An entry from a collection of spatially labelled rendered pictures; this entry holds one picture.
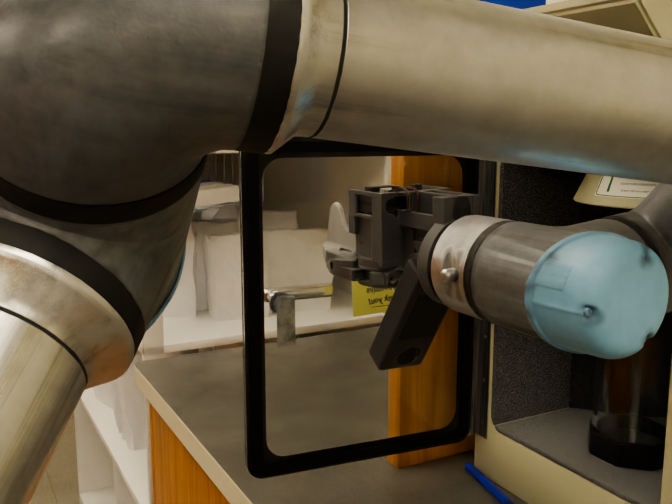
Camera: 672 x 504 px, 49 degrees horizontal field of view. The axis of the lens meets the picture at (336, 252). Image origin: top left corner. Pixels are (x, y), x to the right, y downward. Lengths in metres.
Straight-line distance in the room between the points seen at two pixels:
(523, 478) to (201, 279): 1.19
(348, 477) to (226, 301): 0.92
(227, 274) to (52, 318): 1.51
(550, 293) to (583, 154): 0.11
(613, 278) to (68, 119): 0.30
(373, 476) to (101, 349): 0.71
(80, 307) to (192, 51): 0.13
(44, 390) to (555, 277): 0.29
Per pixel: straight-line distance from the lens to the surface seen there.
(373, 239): 0.62
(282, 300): 0.84
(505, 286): 0.49
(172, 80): 0.30
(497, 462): 1.03
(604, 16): 0.70
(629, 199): 0.84
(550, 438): 1.00
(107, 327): 0.36
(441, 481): 1.03
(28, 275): 0.35
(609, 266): 0.45
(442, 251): 0.54
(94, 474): 2.98
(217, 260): 1.84
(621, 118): 0.39
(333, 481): 1.02
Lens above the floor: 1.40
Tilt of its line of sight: 10 degrees down
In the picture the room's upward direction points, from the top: straight up
